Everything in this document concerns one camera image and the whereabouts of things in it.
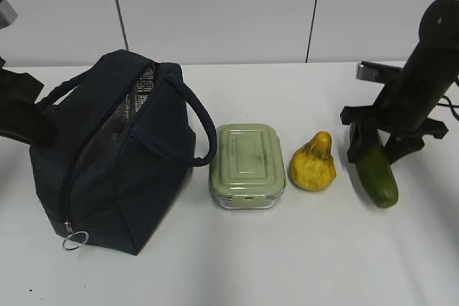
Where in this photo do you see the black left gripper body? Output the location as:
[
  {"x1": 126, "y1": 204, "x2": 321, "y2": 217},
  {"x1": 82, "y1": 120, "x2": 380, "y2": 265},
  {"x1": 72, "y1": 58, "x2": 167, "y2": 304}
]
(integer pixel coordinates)
[{"x1": 1, "y1": 58, "x2": 44, "y2": 112}]

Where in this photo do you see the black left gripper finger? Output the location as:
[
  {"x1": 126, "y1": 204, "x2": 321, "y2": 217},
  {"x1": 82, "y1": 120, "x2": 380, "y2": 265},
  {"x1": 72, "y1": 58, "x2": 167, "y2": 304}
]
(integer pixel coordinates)
[{"x1": 1, "y1": 100, "x2": 56, "y2": 146}]

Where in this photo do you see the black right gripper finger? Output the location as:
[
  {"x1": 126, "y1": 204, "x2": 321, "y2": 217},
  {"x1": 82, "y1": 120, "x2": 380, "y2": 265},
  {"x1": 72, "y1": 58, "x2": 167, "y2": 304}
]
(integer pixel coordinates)
[
  {"x1": 385, "y1": 135, "x2": 425, "y2": 164},
  {"x1": 347, "y1": 122, "x2": 377, "y2": 163}
]

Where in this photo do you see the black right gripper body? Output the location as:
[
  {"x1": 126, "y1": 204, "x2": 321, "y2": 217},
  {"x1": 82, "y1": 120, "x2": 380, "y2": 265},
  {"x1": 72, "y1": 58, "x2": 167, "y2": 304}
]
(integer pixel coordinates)
[{"x1": 340, "y1": 105, "x2": 448, "y2": 139}]

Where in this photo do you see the green cucumber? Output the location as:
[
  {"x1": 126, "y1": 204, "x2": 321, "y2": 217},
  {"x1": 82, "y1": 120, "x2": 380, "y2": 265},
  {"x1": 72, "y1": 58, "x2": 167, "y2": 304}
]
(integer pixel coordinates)
[{"x1": 355, "y1": 145, "x2": 399, "y2": 209}]

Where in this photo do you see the yellow pear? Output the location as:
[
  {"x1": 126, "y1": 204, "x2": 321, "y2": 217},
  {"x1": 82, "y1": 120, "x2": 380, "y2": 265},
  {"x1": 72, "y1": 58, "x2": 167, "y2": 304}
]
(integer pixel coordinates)
[{"x1": 289, "y1": 131, "x2": 336, "y2": 192}]

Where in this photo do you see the navy insulated lunch bag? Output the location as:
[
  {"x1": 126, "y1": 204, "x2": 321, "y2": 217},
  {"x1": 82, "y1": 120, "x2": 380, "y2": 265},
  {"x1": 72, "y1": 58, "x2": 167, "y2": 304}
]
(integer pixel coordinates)
[{"x1": 29, "y1": 49, "x2": 217, "y2": 255}]

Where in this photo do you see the green lidded glass container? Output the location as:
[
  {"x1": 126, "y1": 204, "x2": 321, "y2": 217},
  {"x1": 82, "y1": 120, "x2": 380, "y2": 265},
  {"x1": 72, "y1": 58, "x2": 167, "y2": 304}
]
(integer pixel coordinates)
[{"x1": 209, "y1": 123, "x2": 286, "y2": 209}]

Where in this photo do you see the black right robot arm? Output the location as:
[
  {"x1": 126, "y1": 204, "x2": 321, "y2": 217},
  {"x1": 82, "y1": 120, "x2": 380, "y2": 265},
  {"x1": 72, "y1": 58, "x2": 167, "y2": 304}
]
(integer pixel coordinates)
[{"x1": 340, "y1": 0, "x2": 458, "y2": 163}]

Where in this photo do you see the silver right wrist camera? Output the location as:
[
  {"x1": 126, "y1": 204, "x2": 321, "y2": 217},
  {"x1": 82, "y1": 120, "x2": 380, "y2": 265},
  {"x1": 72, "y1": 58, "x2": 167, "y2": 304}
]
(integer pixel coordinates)
[{"x1": 356, "y1": 61, "x2": 402, "y2": 84}]

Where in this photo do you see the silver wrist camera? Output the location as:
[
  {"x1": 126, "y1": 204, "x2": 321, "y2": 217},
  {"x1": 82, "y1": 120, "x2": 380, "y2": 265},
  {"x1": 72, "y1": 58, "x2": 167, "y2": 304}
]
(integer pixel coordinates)
[
  {"x1": 356, "y1": 61, "x2": 402, "y2": 84},
  {"x1": 0, "y1": 0, "x2": 17, "y2": 29}
]

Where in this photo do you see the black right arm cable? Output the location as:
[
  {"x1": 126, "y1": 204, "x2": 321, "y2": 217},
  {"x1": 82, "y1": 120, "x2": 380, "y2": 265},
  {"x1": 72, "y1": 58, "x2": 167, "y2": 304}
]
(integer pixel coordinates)
[{"x1": 439, "y1": 80, "x2": 459, "y2": 123}]

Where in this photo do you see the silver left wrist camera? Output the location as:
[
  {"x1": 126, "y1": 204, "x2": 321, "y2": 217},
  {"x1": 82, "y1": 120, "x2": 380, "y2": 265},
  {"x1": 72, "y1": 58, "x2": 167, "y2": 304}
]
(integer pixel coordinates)
[{"x1": 0, "y1": 0, "x2": 17, "y2": 29}]

